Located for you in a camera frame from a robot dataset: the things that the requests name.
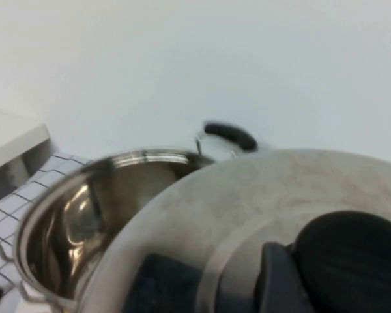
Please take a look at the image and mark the stainless steel pot black handles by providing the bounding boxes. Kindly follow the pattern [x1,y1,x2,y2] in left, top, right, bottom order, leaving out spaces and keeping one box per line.
[14,120,259,313]

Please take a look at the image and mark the white black-grid table mat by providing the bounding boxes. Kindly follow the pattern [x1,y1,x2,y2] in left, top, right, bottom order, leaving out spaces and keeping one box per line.
[0,155,95,313]

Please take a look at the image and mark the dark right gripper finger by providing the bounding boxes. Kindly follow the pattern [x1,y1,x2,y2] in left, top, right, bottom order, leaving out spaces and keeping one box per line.
[252,241,313,313]

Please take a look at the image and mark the stainless steel lid black knob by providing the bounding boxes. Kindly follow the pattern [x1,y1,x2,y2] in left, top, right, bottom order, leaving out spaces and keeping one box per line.
[74,148,391,313]

